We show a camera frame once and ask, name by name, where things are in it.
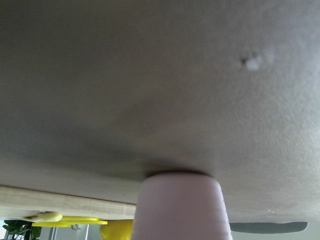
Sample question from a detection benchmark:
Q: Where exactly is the pink plastic cup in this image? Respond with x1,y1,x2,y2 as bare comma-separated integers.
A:
131,172,233,240

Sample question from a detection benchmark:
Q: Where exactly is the yellow lemon near board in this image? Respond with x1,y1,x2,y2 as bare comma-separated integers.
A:
99,219,134,240

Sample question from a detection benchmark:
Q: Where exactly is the lemon slice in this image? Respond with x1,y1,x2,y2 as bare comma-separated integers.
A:
31,216,108,228

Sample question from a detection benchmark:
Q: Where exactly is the wooden cutting board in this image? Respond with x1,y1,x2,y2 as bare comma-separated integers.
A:
0,185,136,220

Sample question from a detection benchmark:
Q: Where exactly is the green bowl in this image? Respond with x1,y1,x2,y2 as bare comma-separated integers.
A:
229,222,308,234

